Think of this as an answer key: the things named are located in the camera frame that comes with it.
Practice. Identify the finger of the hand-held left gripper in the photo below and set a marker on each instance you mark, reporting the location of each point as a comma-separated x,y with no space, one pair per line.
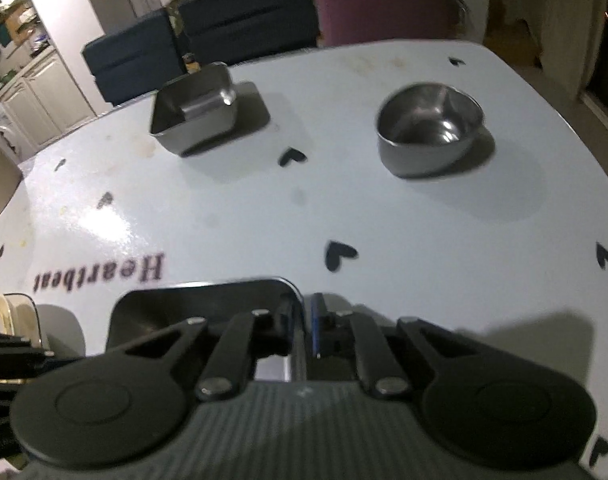
14,355

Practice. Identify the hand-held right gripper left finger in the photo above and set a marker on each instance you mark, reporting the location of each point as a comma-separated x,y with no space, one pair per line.
284,332

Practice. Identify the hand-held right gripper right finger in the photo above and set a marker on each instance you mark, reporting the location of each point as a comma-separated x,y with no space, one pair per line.
318,330

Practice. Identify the white square plate black rim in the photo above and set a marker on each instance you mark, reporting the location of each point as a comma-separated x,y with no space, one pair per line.
26,320

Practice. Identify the large steel rectangular tray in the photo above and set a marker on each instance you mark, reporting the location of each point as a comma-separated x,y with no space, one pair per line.
149,310

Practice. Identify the steel heart-shaped bowl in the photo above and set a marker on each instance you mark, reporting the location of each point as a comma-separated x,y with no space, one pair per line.
419,155

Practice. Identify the small steel rectangular container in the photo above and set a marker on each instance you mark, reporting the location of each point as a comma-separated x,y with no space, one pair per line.
194,130

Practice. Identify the white washing machine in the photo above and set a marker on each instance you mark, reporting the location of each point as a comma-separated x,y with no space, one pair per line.
4,130

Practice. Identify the white panelled cabinet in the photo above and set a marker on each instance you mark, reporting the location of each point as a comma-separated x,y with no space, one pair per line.
49,95

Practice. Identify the dark chair backs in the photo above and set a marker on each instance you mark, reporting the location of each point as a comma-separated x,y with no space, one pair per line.
129,55

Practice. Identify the maroon chair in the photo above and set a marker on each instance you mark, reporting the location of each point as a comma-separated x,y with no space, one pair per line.
384,5

